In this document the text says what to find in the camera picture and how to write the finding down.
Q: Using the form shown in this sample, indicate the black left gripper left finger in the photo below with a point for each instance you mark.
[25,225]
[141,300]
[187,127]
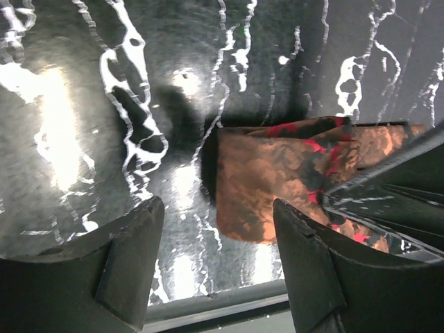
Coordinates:
[99,282]

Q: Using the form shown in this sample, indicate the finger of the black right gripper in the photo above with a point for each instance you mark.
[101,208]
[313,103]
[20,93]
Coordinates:
[424,143]
[412,216]

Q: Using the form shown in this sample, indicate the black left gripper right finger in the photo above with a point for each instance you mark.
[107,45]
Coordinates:
[335,284]

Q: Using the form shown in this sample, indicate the brown floral long tie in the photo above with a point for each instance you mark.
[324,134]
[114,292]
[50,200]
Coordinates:
[298,162]

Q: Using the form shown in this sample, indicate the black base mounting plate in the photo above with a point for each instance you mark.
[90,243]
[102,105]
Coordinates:
[197,309]

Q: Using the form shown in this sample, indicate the black marble pattern mat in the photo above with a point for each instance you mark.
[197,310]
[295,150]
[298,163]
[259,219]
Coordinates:
[107,103]

